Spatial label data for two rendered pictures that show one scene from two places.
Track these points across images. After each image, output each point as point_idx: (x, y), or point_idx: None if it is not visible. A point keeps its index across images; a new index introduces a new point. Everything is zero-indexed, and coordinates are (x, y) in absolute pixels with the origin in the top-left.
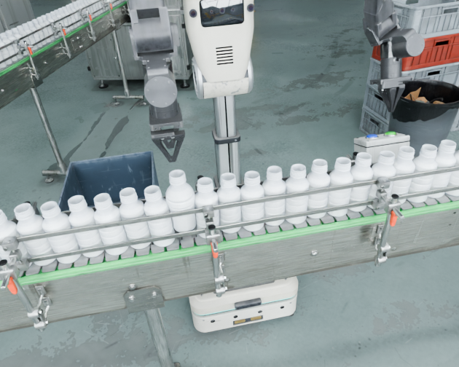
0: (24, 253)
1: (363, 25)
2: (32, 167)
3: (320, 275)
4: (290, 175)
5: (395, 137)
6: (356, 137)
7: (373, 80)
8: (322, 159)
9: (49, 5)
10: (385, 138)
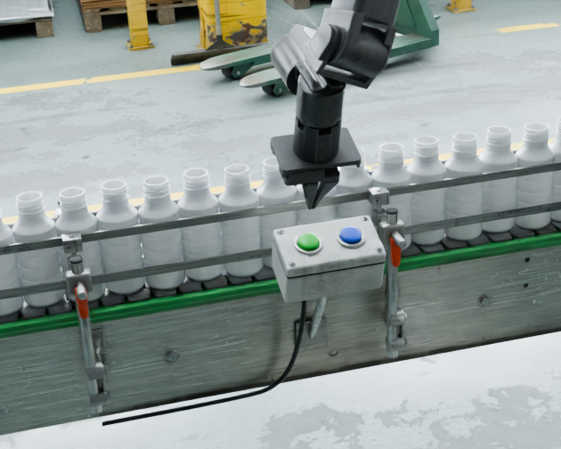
0: None
1: (391, 43)
2: None
3: None
4: (510, 140)
5: (305, 225)
6: (381, 248)
7: (356, 147)
8: (461, 140)
9: None
10: (328, 222)
